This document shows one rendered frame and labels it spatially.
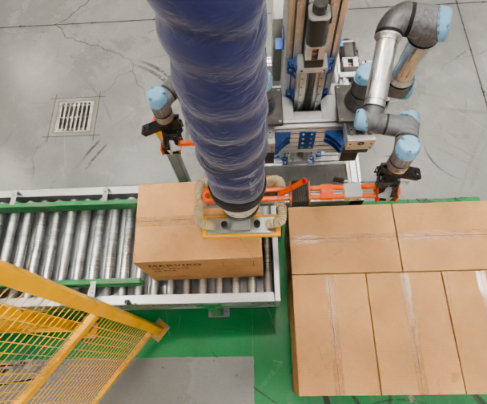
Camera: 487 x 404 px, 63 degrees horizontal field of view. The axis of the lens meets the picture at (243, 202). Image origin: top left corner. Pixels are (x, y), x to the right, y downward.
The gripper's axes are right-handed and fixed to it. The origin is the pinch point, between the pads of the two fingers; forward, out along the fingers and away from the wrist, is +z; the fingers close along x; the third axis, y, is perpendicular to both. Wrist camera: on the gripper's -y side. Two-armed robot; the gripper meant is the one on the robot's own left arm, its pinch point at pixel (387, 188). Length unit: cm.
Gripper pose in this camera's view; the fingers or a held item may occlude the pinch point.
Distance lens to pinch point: 173.1
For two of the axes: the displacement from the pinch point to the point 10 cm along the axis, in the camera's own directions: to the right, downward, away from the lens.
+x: 0.0, 9.2, -3.9
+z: 0.6, 3.9, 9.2
